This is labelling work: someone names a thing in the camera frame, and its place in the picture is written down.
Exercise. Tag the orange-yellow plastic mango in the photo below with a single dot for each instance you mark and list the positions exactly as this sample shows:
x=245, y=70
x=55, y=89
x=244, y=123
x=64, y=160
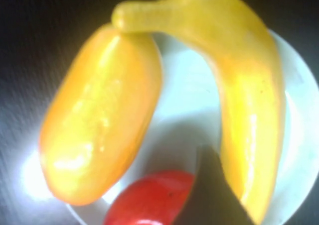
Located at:
x=99, y=110

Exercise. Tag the yellow plastic banana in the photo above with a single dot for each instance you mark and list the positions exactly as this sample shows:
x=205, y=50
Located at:
x=236, y=73

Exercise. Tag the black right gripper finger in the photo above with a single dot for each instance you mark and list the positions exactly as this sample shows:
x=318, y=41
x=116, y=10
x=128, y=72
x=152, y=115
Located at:
x=214, y=190

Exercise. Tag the round white plate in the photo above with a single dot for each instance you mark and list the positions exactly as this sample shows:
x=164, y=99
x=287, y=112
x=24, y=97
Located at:
x=189, y=85

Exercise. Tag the red plastic apple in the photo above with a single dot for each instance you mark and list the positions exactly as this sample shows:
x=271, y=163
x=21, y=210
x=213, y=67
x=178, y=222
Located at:
x=149, y=197

